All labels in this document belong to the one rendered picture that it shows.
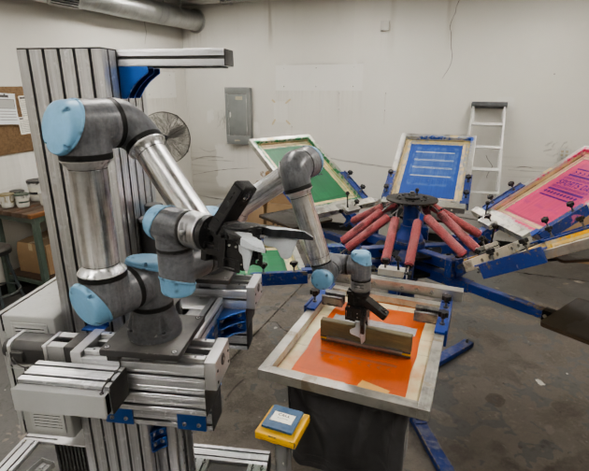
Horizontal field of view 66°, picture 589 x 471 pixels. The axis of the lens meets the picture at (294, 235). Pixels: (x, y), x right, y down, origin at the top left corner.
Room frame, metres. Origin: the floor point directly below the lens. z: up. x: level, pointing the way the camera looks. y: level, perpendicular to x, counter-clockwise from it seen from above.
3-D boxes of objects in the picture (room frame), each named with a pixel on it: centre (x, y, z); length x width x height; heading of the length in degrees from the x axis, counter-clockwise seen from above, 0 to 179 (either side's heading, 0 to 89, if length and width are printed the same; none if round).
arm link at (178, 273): (0.92, 0.24, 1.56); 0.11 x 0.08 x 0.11; 147
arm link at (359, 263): (1.58, -0.24, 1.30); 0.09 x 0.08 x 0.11; 69
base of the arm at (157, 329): (1.17, 0.40, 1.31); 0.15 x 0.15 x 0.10
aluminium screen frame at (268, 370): (1.63, -0.29, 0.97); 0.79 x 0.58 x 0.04; 158
